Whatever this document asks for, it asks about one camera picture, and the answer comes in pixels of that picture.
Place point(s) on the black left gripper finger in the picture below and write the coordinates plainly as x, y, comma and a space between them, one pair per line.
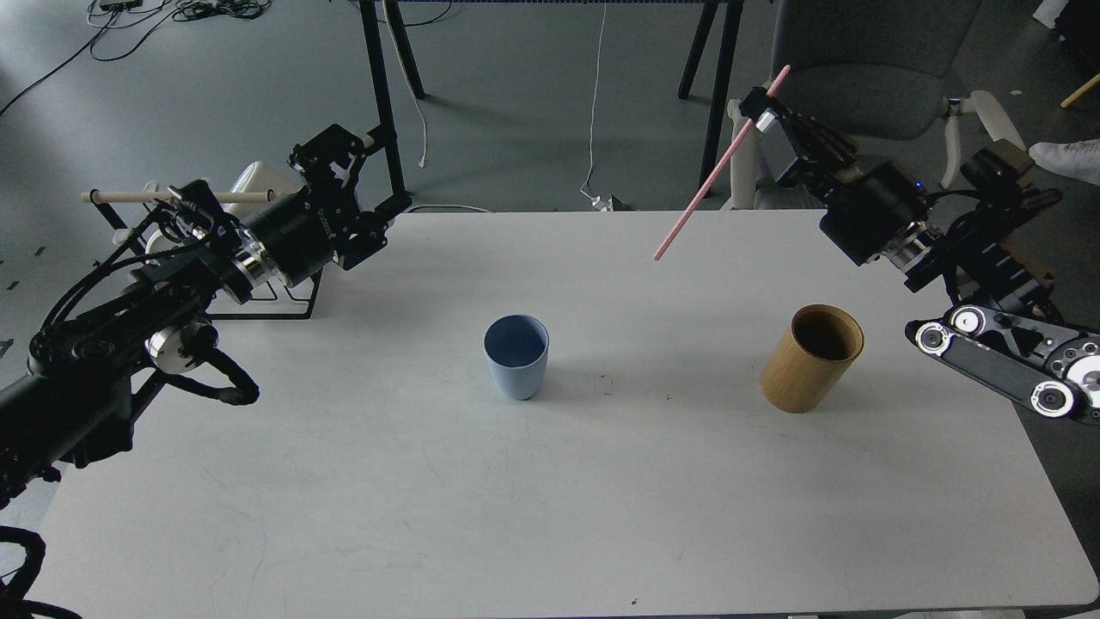
357, 235
329, 166

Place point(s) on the blue cup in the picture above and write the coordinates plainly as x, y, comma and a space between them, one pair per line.
516, 348

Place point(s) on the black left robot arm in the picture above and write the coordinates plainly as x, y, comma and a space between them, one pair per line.
118, 336

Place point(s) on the pink chopstick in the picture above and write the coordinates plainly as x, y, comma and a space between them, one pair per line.
713, 172

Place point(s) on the black wire mug rack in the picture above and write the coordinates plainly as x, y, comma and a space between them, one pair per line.
227, 270

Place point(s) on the bamboo wooden cup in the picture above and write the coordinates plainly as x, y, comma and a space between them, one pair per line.
818, 346

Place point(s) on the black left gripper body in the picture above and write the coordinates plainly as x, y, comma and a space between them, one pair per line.
300, 233

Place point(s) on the grey office chair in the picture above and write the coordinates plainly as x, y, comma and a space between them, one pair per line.
880, 69

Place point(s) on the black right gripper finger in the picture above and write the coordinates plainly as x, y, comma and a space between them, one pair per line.
796, 148

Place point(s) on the white mug behind rack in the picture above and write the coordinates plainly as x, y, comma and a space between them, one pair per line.
260, 177

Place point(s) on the white mug on rack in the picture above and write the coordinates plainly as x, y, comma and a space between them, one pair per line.
153, 271

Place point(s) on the black table legs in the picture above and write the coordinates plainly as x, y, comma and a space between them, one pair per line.
372, 13
729, 32

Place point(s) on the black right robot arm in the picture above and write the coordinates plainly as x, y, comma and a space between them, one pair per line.
1001, 330

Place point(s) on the black table legs right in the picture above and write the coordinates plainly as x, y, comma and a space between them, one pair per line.
729, 32

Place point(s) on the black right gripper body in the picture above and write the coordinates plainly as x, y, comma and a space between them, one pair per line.
865, 215

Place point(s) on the black table legs left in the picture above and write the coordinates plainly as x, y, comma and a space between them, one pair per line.
372, 13

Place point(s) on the white shoe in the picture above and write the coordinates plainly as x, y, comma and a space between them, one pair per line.
1078, 161

